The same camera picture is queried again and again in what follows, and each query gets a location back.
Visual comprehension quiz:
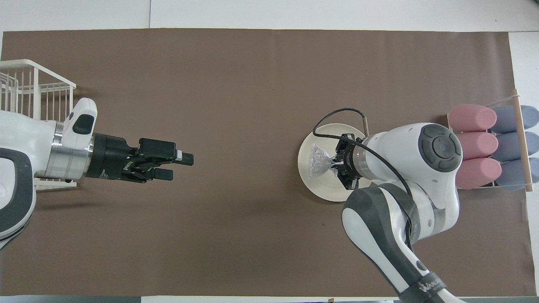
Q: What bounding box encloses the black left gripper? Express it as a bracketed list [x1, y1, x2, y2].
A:
[86, 134, 195, 183]

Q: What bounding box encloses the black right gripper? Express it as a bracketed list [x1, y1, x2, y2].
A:
[331, 134, 360, 191]

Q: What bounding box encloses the silver mesh sponge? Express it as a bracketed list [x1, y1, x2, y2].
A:
[309, 143, 339, 180]

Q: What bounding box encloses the cream round plate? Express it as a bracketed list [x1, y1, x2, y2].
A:
[297, 123, 373, 202]

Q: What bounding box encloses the brown table mat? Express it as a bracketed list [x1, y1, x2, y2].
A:
[0, 29, 536, 297]

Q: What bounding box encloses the pink cup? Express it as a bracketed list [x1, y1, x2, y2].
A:
[447, 104, 497, 132]
[457, 132, 499, 161]
[456, 157, 502, 190]

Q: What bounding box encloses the blue cup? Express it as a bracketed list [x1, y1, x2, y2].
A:
[496, 132, 539, 162]
[496, 158, 539, 192]
[492, 105, 539, 133]

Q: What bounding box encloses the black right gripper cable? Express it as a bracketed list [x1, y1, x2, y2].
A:
[312, 108, 415, 249]

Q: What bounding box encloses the white wire dish rack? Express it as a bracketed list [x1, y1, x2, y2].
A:
[0, 59, 77, 190]

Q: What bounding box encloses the cup rack with wooden handle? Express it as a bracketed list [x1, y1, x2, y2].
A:
[446, 88, 534, 193]

